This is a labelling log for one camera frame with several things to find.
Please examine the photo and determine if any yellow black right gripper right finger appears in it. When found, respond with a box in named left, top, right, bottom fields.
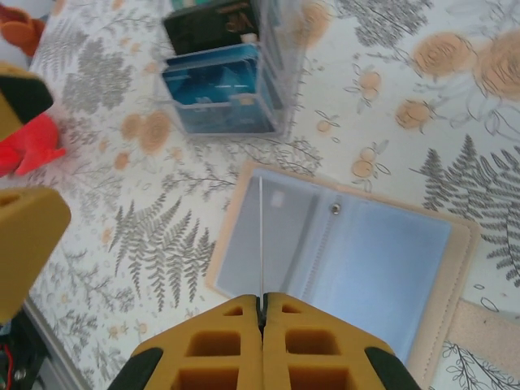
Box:
left=262, top=291, right=422, bottom=390

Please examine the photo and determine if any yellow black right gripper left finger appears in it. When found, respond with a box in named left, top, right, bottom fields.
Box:
left=106, top=294, right=264, bottom=390

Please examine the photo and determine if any blue credit card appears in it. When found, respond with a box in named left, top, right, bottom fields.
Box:
left=161, top=60, right=281, bottom=136
left=164, top=42, right=261, bottom=72

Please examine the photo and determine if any black credit card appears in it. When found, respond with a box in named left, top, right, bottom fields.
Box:
left=162, top=0, right=261, bottom=56

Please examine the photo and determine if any red orange plush toy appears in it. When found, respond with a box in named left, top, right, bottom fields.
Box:
left=0, top=0, right=67, bottom=178

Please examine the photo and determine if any floral patterned table mat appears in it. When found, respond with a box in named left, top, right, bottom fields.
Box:
left=0, top=0, right=520, bottom=390

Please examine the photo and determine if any teal blue small box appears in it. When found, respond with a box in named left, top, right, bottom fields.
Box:
left=152, top=0, right=306, bottom=139

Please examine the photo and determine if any wide aluminium base rail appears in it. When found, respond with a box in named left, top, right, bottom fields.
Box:
left=22, top=298, right=97, bottom=390

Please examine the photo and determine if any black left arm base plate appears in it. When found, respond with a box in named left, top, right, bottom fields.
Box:
left=0, top=314, right=52, bottom=390

